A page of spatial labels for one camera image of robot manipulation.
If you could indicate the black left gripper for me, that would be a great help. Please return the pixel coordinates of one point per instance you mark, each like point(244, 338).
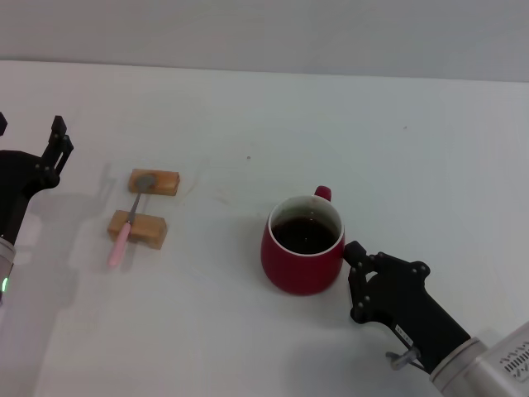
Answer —
point(16, 182)

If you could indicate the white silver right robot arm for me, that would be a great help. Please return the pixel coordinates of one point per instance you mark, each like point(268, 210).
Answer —
point(454, 364)

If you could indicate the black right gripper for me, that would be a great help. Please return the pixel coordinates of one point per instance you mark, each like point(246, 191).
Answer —
point(405, 297)

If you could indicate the grey wrist connector plug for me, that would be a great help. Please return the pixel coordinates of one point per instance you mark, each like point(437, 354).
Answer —
point(403, 357)

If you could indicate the notched wooden block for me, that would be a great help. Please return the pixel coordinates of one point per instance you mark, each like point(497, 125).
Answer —
point(146, 229)

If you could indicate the red ceramic cup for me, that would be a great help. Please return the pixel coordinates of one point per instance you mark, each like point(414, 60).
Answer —
point(301, 273)

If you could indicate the dark brown coffee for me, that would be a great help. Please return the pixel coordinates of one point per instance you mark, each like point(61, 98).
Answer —
point(306, 233)

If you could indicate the stained wooden block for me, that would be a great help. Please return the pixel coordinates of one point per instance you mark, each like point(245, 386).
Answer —
point(167, 182)

